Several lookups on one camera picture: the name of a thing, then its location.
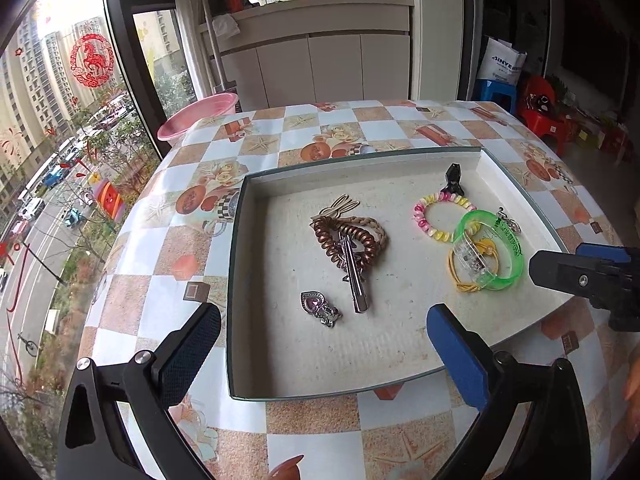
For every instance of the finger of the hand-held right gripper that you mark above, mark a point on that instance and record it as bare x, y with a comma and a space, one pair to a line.
565, 275
602, 251

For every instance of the red plastic chair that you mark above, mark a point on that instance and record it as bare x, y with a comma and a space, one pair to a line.
542, 120

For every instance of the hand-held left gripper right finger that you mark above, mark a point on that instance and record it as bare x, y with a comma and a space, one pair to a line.
457, 355

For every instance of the person's right hand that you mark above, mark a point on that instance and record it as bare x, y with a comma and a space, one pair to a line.
634, 385

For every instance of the red paper-cut window decoration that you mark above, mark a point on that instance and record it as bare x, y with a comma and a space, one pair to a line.
92, 60

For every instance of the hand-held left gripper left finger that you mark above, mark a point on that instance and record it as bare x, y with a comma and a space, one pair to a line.
192, 345

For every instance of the silver metal hair clip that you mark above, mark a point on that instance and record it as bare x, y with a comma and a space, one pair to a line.
360, 295

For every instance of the small silver charm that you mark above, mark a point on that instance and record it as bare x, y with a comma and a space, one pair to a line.
509, 222

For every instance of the white shopping bag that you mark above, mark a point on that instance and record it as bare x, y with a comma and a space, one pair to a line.
502, 62

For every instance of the cardboard boxes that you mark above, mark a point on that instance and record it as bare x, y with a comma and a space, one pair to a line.
600, 132

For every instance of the white tray with green rim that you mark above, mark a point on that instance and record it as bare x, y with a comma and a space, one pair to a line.
400, 320

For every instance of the blue plastic stool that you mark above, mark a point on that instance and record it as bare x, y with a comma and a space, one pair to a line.
492, 92

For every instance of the white cabinet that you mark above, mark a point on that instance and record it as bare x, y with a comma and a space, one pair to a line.
335, 65

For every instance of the purple heart hair clip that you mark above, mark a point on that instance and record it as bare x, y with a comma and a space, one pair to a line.
312, 302

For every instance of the pink plastic basin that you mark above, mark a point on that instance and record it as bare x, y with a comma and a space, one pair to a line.
200, 115

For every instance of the white crumpled cloth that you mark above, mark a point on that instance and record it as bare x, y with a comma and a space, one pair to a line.
225, 25

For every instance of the black claw hair clip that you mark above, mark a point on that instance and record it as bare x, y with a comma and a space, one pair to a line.
453, 177

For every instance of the white pole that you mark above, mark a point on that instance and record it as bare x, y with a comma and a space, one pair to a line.
212, 50

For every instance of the clear plastic hair clip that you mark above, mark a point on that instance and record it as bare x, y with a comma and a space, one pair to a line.
467, 260

